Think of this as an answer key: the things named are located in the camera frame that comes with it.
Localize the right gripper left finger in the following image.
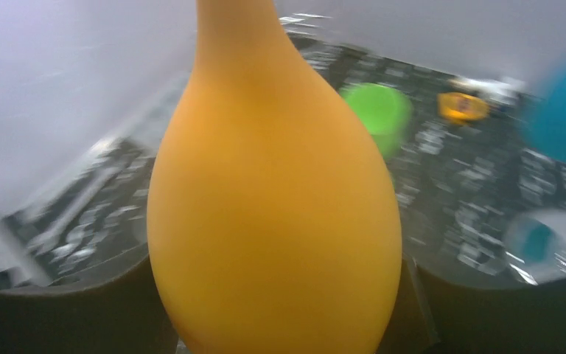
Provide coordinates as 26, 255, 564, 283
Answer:
0, 254, 178, 353

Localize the green plastic wine glass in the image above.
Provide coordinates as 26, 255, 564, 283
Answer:
340, 83, 413, 159

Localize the yellow tape measure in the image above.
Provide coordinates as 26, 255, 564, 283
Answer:
437, 92, 490, 125

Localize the chrome glass rack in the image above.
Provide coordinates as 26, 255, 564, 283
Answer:
503, 209, 566, 285

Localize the orange plastic wine glass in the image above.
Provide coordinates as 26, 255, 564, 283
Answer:
147, 1, 402, 353

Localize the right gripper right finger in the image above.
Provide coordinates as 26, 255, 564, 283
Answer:
377, 254, 566, 353

